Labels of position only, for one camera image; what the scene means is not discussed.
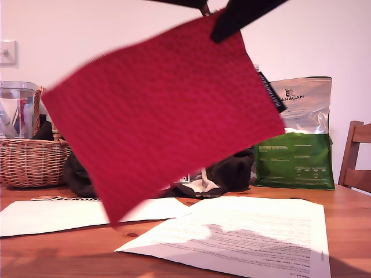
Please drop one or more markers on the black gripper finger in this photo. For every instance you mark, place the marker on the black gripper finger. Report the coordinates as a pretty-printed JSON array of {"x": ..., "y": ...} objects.
[
  {"x": 185, "y": 3},
  {"x": 237, "y": 17}
]

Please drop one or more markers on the pink fabric zip pouch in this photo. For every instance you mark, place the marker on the pink fabric zip pouch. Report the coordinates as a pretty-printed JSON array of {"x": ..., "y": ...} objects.
[{"x": 162, "y": 116}]

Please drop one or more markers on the silver green pet food bag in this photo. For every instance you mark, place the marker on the silver green pet food bag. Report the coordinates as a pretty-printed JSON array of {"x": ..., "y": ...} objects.
[{"x": 304, "y": 156}]

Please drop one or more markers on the black and grey jacket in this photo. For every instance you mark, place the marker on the black and grey jacket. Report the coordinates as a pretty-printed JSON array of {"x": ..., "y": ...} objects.
[{"x": 232, "y": 171}]

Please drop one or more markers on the wooden chair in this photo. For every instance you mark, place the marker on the wooden chair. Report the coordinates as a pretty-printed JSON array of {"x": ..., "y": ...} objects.
[{"x": 352, "y": 150}]

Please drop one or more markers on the small black cloth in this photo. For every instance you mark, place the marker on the small black cloth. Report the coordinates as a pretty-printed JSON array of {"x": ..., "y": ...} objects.
[{"x": 43, "y": 133}]

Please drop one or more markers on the clear plastic jug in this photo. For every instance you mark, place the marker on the clear plastic jug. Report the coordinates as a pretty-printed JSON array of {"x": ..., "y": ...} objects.
[{"x": 17, "y": 116}]

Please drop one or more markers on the printed white paper sheet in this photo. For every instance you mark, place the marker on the printed white paper sheet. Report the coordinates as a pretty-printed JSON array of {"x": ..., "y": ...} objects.
[{"x": 261, "y": 220}]

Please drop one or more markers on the black white LeRobot sticker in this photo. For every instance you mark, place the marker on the black white LeRobot sticker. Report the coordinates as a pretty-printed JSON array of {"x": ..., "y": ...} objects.
[{"x": 63, "y": 199}]

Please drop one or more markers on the blank white paper sheet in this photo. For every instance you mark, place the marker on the blank white paper sheet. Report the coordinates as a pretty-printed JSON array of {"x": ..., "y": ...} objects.
[{"x": 43, "y": 217}]

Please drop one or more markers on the white wall switch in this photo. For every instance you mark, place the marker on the white wall switch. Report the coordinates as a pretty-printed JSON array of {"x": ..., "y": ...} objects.
[{"x": 7, "y": 53}]

